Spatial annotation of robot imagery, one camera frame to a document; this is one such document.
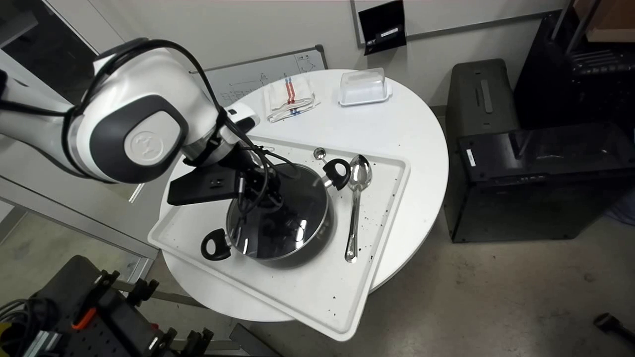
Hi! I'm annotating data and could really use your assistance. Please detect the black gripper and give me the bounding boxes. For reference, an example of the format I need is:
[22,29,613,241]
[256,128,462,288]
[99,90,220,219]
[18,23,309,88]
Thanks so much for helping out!
[167,150,274,207]

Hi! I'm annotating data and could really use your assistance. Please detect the glass lid with black knob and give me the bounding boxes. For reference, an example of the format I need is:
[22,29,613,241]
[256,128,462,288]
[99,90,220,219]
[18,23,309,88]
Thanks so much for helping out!
[226,164,329,261]

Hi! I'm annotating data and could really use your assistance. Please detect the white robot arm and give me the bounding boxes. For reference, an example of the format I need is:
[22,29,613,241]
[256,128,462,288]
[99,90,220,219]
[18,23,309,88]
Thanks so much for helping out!
[0,41,272,207]

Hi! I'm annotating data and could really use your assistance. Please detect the folded white striped towel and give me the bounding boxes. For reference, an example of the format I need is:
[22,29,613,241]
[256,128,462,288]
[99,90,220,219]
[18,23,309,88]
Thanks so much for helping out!
[264,76,317,124]

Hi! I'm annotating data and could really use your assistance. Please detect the small metal measuring spoon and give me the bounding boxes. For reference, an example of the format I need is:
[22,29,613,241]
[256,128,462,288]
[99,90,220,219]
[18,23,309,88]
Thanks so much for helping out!
[313,148,325,162]

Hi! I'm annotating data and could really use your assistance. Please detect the white plastic tray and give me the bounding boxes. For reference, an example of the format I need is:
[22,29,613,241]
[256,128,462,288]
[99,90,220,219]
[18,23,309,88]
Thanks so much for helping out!
[149,156,409,342]

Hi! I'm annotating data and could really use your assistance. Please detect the clear plastic container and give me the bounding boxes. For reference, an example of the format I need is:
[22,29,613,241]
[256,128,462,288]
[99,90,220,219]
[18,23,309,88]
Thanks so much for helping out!
[337,68,393,108]

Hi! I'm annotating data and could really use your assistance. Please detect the black equipment cart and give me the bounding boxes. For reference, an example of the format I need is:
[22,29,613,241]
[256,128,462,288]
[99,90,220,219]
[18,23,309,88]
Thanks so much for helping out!
[0,257,214,357]

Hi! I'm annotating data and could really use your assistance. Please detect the black whiteboard marker holder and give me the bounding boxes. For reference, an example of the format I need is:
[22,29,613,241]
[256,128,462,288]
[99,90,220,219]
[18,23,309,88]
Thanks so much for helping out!
[359,0,407,54]

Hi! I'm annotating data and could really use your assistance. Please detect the black floor box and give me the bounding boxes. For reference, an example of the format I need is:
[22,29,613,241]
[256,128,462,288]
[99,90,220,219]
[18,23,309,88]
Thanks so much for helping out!
[446,60,633,245]

